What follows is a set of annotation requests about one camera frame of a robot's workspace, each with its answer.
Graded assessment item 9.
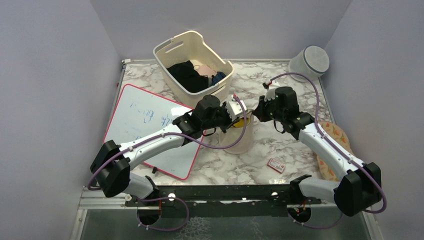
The cream plastic laundry basket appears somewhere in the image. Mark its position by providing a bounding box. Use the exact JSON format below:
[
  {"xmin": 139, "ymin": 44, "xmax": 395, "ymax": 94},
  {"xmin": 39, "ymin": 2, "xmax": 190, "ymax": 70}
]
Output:
[{"xmin": 153, "ymin": 30, "xmax": 235, "ymax": 107}]

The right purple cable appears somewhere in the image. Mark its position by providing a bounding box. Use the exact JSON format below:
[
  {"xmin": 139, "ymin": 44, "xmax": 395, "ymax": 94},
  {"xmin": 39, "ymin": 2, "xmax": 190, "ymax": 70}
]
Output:
[{"xmin": 264, "ymin": 72, "xmax": 388, "ymax": 230}]

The carrot pattern round cushion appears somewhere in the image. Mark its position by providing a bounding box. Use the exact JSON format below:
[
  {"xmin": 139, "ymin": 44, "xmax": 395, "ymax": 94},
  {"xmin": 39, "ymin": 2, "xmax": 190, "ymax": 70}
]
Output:
[{"xmin": 316, "ymin": 121, "xmax": 353, "ymax": 182}]

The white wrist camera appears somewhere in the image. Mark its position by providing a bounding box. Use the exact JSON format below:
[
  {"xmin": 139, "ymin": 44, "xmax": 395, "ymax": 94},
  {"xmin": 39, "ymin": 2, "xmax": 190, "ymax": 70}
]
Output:
[
  {"xmin": 263, "ymin": 80, "xmax": 280, "ymax": 102},
  {"xmin": 225, "ymin": 98, "xmax": 248, "ymax": 122}
]

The small red white card box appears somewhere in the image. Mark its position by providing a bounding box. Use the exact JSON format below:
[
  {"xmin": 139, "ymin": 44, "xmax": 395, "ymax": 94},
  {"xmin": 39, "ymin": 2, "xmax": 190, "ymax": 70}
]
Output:
[{"xmin": 267, "ymin": 158, "xmax": 285, "ymax": 174}]

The blue garment in basket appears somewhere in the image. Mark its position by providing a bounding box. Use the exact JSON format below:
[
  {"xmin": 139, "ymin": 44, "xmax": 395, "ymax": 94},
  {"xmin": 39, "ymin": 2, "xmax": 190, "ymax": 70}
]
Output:
[{"xmin": 211, "ymin": 71, "xmax": 227, "ymax": 86}]

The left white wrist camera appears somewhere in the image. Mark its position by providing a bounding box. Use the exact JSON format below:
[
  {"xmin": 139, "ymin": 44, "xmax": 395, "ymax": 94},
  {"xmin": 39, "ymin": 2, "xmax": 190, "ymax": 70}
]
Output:
[{"xmin": 225, "ymin": 98, "xmax": 248, "ymax": 122}]

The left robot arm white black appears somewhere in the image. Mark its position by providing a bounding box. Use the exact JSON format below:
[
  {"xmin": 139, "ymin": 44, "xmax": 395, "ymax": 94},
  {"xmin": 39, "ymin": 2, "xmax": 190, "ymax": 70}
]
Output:
[{"xmin": 87, "ymin": 95, "xmax": 248, "ymax": 206}]

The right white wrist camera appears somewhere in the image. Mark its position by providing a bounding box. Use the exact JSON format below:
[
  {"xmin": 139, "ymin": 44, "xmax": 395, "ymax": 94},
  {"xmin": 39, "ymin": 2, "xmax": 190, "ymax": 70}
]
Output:
[{"xmin": 263, "ymin": 80, "xmax": 280, "ymax": 102}]

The pink garment in basket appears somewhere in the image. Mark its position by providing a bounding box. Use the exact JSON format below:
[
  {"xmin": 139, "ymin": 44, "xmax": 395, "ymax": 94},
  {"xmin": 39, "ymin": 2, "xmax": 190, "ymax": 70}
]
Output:
[{"xmin": 193, "ymin": 64, "xmax": 217, "ymax": 79}]

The red framed whiteboard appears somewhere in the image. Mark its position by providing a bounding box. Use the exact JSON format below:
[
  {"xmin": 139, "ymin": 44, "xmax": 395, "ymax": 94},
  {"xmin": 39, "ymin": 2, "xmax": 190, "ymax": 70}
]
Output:
[{"xmin": 104, "ymin": 84, "xmax": 200, "ymax": 180}]

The black garment in basket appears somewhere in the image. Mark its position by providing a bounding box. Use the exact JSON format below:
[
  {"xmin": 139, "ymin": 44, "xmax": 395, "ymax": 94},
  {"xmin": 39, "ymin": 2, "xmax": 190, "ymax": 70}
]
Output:
[{"xmin": 167, "ymin": 60, "xmax": 212, "ymax": 93}]

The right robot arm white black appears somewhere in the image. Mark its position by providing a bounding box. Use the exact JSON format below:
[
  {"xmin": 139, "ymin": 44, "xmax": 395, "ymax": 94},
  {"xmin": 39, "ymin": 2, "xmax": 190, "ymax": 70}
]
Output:
[{"xmin": 253, "ymin": 86, "xmax": 388, "ymax": 217}]

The black mounting rail base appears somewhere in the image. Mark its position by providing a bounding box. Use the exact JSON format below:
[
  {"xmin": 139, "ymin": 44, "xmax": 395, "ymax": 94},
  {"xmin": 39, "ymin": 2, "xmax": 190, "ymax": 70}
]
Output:
[{"xmin": 125, "ymin": 184, "xmax": 321, "ymax": 218}]

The purple cable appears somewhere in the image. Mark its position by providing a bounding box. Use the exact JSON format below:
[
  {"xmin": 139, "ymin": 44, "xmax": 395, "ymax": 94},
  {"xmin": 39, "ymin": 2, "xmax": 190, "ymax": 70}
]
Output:
[
  {"xmin": 87, "ymin": 95, "xmax": 249, "ymax": 232},
  {"xmin": 264, "ymin": 72, "xmax": 388, "ymax": 230}
]

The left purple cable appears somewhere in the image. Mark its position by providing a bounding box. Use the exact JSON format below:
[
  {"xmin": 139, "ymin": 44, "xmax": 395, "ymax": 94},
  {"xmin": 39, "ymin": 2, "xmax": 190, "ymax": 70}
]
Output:
[{"xmin": 87, "ymin": 95, "xmax": 249, "ymax": 232}]

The yellow black bra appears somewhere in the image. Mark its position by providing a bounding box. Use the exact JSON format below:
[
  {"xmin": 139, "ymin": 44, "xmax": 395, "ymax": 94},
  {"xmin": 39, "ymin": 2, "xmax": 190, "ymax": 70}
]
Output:
[{"xmin": 231, "ymin": 117, "xmax": 251, "ymax": 128}]

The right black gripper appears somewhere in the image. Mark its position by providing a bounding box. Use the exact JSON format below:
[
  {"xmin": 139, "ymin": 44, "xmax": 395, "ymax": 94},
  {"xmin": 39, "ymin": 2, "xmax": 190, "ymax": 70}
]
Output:
[{"xmin": 254, "ymin": 94, "xmax": 286, "ymax": 122}]

